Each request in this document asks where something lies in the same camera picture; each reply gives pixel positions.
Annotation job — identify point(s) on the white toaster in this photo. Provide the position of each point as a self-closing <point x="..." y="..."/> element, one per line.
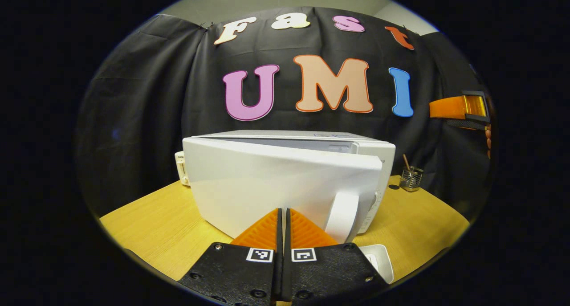
<point x="181" y="168"/>

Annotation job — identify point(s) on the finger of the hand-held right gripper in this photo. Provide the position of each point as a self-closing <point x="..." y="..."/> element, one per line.
<point x="449" y="108"/>

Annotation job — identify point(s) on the black backdrop cloth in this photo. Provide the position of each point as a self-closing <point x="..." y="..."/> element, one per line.
<point x="147" y="96"/>

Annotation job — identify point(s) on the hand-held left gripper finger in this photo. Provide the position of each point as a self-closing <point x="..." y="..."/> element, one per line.
<point x="287" y="275"/>
<point x="278" y="275"/>

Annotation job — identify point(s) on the brown wooden stick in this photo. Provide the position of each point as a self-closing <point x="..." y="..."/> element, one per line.
<point x="406" y="161"/>

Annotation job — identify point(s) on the white food tray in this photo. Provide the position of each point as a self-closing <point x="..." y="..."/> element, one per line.
<point x="380" y="261"/>

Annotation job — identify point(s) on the white microwave oven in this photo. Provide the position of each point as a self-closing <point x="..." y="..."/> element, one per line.
<point x="267" y="185"/>

